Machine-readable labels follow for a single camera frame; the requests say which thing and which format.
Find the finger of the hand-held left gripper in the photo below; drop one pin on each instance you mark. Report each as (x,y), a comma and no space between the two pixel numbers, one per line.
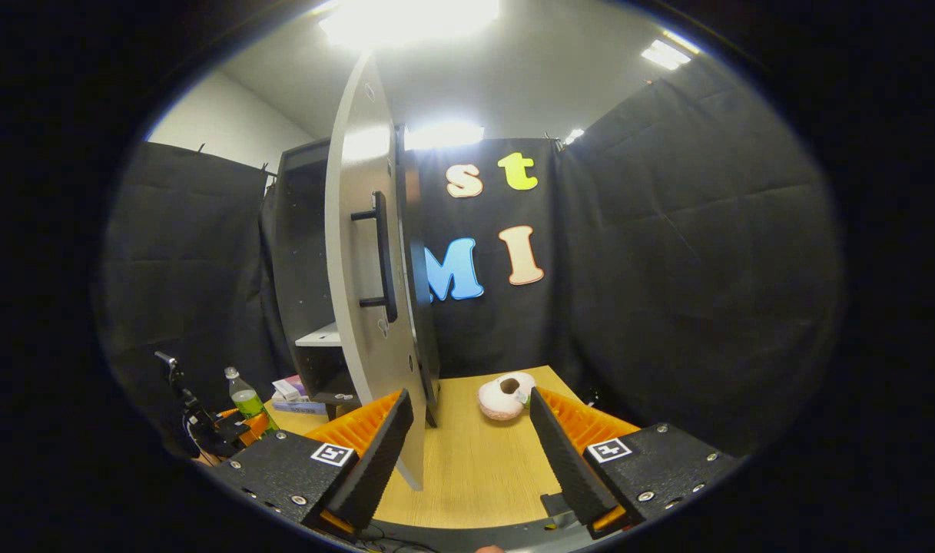
(256,428)

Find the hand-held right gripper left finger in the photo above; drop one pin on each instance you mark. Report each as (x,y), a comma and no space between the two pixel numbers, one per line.
(379,468)

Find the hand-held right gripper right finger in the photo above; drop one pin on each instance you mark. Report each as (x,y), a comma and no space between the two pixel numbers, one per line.
(563,461)

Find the green label plastic bottle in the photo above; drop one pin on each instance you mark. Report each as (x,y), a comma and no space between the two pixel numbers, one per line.
(246,399)

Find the dark grey cabinet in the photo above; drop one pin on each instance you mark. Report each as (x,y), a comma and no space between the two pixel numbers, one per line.
(302,246)

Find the grey cabinet door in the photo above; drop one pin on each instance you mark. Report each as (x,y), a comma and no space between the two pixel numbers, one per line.
(359,269)

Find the white cabinet shelf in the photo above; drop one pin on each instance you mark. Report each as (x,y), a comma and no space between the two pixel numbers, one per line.
(323,336)

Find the blue book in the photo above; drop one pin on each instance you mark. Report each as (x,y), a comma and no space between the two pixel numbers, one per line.
(302,405)

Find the pink book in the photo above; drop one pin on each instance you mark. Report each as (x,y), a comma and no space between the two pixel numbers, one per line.
(300,384)

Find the pink plush toy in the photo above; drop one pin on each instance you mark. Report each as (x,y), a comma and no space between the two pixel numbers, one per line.
(498,403)

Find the black backdrop cloth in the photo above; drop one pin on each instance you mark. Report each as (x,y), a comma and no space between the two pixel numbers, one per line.
(682,253)

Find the large ceiling light panel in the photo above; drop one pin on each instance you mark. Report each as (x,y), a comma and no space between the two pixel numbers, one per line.
(409,19)

